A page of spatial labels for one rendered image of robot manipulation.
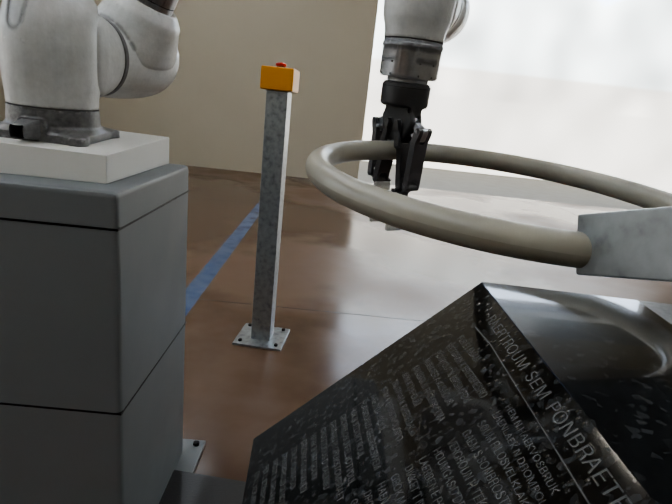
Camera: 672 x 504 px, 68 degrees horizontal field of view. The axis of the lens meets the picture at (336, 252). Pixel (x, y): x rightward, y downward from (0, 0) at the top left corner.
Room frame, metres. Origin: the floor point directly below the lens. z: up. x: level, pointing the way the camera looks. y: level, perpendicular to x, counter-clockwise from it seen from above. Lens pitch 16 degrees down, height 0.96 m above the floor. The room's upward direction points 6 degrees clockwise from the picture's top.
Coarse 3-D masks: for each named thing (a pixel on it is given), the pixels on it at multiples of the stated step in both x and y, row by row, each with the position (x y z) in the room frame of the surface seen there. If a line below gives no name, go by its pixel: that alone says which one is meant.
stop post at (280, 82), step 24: (264, 72) 1.86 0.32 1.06; (288, 72) 1.86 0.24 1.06; (288, 96) 1.89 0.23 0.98; (288, 120) 1.93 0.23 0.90; (264, 144) 1.88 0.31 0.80; (264, 168) 1.88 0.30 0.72; (264, 192) 1.88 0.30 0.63; (264, 216) 1.88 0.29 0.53; (264, 240) 1.88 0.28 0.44; (264, 264) 1.88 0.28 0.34; (264, 288) 1.88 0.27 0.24; (264, 312) 1.88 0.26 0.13; (240, 336) 1.89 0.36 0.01; (264, 336) 1.88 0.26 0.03
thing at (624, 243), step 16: (656, 208) 0.34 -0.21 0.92; (592, 224) 0.39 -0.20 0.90; (608, 224) 0.38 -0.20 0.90; (624, 224) 0.36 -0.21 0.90; (640, 224) 0.35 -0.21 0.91; (656, 224) 0.34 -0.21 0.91; (592, 240) 0.39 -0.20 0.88; (608, 240) 0.37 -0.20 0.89; (624, 240) 0.36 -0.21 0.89; (640, 240) 0.34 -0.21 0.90; (656, 240) 0.33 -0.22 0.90; (592, 256) 0.38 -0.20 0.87; (608, 256) 0.37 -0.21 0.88; (624, 256) 0.35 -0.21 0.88; (640, 256) 0.34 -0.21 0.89; (656, 256) 0.33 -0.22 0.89; (576, 272) 0.39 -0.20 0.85; (592, 272) 0.38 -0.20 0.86; (608, 272) 0.36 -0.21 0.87; (624, 272) 0.35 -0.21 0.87; (640, 272) 0.34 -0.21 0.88; (656, 272) 0.33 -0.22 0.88
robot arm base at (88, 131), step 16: (16, 112) 0.88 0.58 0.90; (32, 112) 0.88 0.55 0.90; (48, 112) 0.89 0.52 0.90; (64, 112) 0.90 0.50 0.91; (80, 112) 0.92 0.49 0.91; (96, 112) 0.96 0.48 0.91; (0, 128) 0.87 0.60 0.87; (16, 128) 0.85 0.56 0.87; (32, 128) 0.85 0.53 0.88; (48, 128) 0.88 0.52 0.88; (64, 128) 0.90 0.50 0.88; (80, 128) 0.92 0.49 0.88; (96, 128) 0.96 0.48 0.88; (64, 144) 0.88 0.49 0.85; (80, 144) 0.88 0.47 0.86
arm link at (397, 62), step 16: (384, 48) 0.80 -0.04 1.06; (400, 48) 0.78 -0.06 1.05; (416, 48) 0.77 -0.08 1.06; (432, 48) 0.78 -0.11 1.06; (384, 64) 0.80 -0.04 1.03; (400, 64) 0.78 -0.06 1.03; (416, 64) 0.77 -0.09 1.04; (432, 64) 0.79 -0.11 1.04; (400, 80) 0.79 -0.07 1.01; (416, 80) 0.79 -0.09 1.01; (432, 80) 0.79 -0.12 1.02
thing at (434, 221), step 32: (320, 160) 0.57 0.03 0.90; (352, 160) 0.75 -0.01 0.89; (448, 160) 0.84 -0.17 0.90; (480, 160) 0.84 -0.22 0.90; (512, 160) 0.83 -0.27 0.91; (352, 192) 0.47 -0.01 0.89; (384, 192) 0.45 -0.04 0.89; (608, 192) 0.73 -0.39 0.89; (640, 192) 0.69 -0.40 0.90; (416, 224) 0.42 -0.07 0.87; (448, 224) 0.41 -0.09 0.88; (480, 224) 0.40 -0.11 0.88; (512, 224) 0.40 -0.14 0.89; (512, 256) 0.40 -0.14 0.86; (544, 256) 0.39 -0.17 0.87; (576, 256) 0.38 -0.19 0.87
